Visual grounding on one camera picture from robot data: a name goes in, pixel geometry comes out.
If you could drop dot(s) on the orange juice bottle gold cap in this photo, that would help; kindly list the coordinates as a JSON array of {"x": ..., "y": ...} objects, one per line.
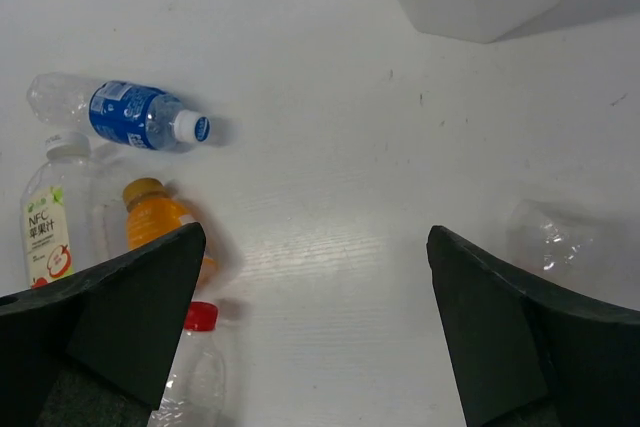
[{"x": 152, "y": 212}]

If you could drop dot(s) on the apple juice clear bottle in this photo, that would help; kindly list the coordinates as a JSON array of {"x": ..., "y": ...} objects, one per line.
[{"x": 72, "y": 213}]

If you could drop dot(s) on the red cap water bottle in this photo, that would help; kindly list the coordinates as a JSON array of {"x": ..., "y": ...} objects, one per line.
[{"x": 195, "y": 388}]

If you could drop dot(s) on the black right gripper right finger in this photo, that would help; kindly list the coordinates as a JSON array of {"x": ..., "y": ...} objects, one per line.
[{"x": 527, "y": 352}]

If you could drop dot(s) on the crushed clear bottle yellow cap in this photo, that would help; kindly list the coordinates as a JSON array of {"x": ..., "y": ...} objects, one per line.
[{"x": 562, "y": 243}]

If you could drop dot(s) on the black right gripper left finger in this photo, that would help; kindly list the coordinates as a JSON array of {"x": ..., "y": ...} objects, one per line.
[{"x": 96, "y": 348}]

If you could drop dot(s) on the blue label clear bottle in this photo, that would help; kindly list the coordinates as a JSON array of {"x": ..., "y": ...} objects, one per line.
[{"x": 118, "y": 111}]

